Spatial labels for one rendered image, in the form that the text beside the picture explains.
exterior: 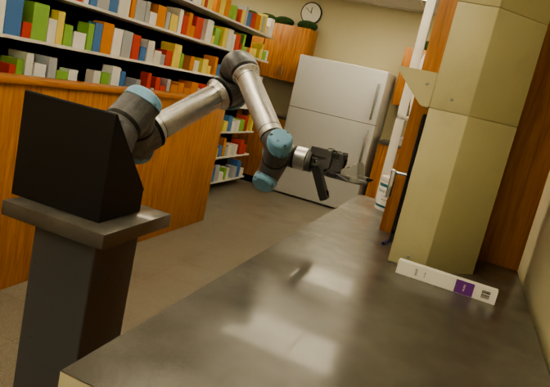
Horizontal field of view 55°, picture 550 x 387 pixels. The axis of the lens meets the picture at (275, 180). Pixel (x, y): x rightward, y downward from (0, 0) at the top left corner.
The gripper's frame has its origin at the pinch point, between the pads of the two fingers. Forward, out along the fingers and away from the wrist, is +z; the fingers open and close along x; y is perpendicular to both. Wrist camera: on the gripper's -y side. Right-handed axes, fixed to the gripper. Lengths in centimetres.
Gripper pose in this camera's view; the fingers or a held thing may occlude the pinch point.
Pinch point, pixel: (367, 182)
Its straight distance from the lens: 168.0
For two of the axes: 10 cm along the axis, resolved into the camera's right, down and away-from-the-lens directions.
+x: 3.5, -1.0, 9.3
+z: 9.1, 2.6, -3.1
